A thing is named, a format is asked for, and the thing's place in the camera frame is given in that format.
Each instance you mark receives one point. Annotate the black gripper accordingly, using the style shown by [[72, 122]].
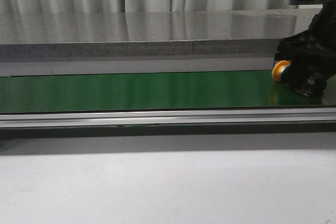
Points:
[[311, 54]]

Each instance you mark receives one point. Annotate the yellow mushroom push button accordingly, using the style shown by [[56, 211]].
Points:
[[278, 69]]

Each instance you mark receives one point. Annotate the green conveyor belt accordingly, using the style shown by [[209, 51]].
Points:
[[152, 91]]

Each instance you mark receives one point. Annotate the grey stone slab bench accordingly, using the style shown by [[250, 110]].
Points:
[[100, 43]]

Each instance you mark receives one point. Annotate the aluminium conveyor side rail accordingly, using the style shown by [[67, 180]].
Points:
[[12, 121]]

